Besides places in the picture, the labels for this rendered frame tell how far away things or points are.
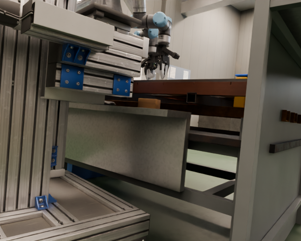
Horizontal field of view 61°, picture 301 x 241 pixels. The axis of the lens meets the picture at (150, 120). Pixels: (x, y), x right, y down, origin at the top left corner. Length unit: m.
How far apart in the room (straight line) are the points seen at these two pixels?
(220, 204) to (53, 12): 1.03
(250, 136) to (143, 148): 0.71
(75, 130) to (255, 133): 1.28
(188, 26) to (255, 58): 7.34
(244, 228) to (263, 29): 0.56
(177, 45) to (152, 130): 6.43
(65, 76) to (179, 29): 6.91
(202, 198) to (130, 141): 0.48
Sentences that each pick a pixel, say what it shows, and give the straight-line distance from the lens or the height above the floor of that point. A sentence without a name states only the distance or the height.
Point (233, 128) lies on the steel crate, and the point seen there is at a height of 0.44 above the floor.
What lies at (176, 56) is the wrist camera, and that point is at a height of 1.00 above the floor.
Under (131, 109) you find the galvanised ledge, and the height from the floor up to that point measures 0.67.
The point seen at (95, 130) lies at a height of 0.52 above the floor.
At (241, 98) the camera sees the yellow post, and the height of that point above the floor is 0.77.
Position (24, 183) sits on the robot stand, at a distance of 1.18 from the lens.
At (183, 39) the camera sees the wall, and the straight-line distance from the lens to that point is 7.87.
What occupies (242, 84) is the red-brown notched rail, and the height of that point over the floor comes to 0.81.
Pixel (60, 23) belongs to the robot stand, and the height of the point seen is 0.90.
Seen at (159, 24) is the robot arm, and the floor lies 1.15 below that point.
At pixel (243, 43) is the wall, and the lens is 10.16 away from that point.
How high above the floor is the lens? 0.66
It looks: 2 degrees down
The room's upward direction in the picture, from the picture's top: 5 degrees clockwise
